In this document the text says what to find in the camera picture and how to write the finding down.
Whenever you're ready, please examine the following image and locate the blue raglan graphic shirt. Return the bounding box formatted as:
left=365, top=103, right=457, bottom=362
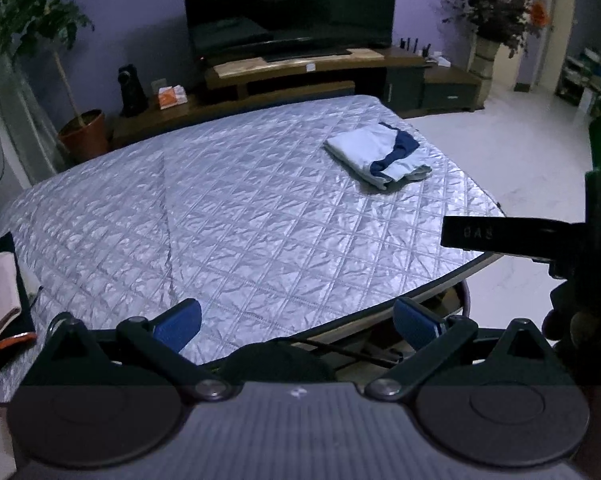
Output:
left=324, top=122, right=431, bottom=191

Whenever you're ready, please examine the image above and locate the black speaker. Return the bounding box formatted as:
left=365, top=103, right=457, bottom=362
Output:
left=117, top=64, right=148, bottom=118

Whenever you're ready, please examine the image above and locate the silver quilted bedspread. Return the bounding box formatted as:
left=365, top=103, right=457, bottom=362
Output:
left=0, top=93, right=507, bottom=406

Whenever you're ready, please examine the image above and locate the dark low side cabinet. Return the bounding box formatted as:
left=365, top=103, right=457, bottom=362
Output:
left=421, top=66, right=481, bottom=113

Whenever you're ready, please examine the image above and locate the black magnifying glass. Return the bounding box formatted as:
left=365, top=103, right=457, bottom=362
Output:
left=44, top=312, right=89, bottom=347

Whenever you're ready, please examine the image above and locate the orange tissue box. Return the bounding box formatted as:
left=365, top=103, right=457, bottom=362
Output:
left=157, top=84, right=188, bottom=110

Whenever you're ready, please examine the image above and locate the potted tree in red pot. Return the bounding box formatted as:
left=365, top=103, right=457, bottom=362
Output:
left=0, top=0, right=108, bottom=164

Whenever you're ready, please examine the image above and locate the white wall socket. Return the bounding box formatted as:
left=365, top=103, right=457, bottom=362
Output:
left=151, top=78, right=167, bottom=94

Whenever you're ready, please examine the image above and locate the wooden TV stand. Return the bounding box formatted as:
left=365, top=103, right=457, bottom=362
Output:
left=110, top=47, right=427, bottom=150

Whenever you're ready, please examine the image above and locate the grey curtain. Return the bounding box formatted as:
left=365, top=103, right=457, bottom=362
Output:
left=0, top=54, right=65, bottom=184

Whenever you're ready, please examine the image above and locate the flower plant in vase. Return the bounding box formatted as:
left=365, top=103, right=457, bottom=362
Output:
left=437, top=0, right=552, bottom=82

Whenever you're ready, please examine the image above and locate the large black television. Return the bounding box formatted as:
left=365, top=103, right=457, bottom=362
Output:
left=184, top=0, right=395, bottom=65

